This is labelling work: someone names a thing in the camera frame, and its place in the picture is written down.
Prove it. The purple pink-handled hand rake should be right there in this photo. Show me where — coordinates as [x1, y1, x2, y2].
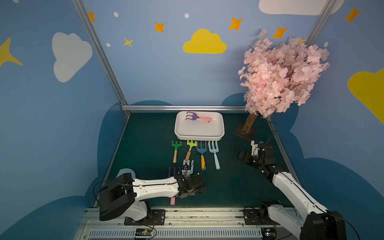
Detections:
[168, 167, 181, 206]

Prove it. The light blue hand rake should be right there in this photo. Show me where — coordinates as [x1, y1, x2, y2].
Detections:
[208, 141, 221, 170]

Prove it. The blue yellow-handled hand rake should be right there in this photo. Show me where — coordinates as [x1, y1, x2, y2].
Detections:
[197, 141, 207, 171]

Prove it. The lime green wooden-handled rake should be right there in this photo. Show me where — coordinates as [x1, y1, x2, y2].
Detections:
[186, 140, 198, 164]

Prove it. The dark green wooden-handled rake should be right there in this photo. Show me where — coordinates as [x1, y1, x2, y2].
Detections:
[171, 141, 183, 164]

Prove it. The white plastic storage box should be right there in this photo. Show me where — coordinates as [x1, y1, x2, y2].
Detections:
[174, 111, 225, 141]

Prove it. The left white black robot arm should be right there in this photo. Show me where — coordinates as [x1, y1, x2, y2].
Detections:
[99, 173, 205, 222]

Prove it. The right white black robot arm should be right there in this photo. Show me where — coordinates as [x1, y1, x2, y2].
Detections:
[238, 144, 347, 240]

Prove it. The left small circuit board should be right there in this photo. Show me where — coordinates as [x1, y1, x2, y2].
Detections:
[135, 229, 152, 237]

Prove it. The small circuit board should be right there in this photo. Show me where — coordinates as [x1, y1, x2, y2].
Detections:
[135, 229, 152, 237]
[261, 228, 277, 240]

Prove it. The right small circuit board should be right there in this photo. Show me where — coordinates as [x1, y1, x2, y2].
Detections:
[261, 228, 277, 240]

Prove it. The pink artificial blossom tree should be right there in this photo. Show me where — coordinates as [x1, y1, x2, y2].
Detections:
[235, 29, 330, 140]

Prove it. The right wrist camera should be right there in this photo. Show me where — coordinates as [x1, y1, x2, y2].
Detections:
[251, 140, 259, 156]

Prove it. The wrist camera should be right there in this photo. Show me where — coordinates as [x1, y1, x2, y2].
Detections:
[251, 140, 259, 156]
[182, 164, 190, 176]

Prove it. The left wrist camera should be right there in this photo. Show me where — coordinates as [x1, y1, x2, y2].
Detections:
[182, 164, 190, 176]

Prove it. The aluminium front rail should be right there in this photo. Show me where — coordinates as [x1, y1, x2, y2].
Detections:
[74, 207, 297, 240]

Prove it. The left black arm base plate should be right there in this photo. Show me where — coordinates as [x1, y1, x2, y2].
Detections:
[124, 209, 166, 227]

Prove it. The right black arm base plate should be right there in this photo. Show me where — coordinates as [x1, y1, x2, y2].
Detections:
[243, 208, 277, 226]

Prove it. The aluminium back frame bar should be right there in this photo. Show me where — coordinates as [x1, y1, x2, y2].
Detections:
[122, 105, 246, 112]

